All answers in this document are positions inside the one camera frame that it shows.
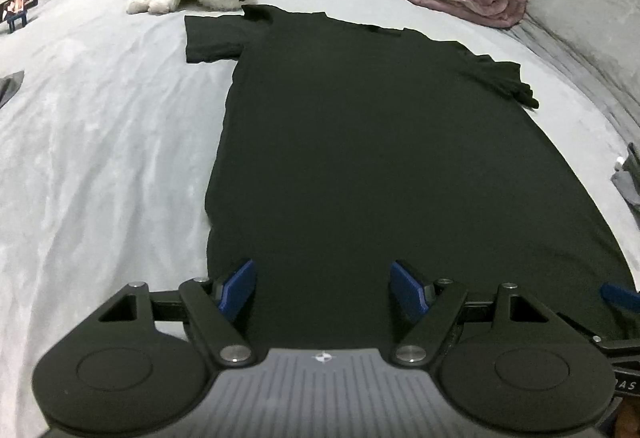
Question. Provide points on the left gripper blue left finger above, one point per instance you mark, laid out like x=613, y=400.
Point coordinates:
x=233, y=288

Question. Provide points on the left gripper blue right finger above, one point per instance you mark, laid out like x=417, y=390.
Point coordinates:
x=411, y=289

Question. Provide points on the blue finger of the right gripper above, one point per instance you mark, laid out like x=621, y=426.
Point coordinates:
x=621, y=297

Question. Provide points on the black t-shirt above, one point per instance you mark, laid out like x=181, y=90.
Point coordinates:
x=346, y=147

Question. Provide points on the person right hand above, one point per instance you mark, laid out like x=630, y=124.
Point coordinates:
x=627, y=424

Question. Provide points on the grey cloth at right edge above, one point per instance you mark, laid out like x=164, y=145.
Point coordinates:
x=626, y=177

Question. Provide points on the grey quilted headboard cover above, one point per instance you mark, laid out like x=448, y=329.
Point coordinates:
x=595, y=45

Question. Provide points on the grey folded garment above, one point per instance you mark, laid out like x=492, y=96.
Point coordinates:
x=9, y=86

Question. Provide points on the phone on blue stand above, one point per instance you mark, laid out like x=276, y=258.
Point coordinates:
x=15, y=13

